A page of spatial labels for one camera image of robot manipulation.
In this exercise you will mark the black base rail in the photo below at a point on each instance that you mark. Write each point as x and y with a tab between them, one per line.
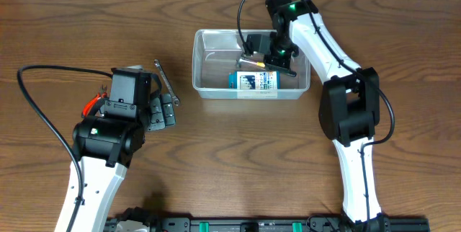
138	219

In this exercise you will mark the clear plastic container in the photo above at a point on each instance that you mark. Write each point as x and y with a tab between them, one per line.
220	72

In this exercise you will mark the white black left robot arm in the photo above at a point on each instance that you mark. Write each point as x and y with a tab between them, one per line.
105	141

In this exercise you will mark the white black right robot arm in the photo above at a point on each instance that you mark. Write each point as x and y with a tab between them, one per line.
349	110

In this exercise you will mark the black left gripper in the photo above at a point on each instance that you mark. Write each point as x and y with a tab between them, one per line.
156	119

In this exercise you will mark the orange handled pliers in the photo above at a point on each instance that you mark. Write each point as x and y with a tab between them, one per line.
91	102

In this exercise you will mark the silver combination wrench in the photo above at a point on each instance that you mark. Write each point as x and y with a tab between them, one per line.
174	97

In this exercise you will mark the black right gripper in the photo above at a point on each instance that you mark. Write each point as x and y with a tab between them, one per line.
271	34

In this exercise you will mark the small claw hammer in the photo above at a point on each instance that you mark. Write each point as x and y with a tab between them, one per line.
269	63

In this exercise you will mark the white screwdriver set box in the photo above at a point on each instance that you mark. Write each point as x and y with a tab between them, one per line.
257	80

